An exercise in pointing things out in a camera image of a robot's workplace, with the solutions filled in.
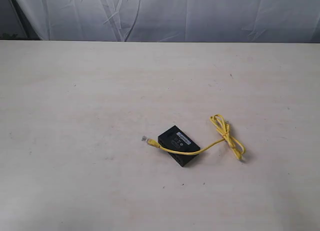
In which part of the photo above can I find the black rectangular adapter box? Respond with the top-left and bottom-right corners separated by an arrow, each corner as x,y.
157,125 -> 201,167

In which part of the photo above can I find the yellow ethernet cable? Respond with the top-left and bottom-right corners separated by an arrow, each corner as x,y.
141,113 -> 246,163

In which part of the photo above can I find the white backdrop curtain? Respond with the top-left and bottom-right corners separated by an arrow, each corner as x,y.
0,0 -> 320,43

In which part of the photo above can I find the dark pole behind curtain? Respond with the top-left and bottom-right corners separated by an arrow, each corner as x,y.
9,0 -> 40,41

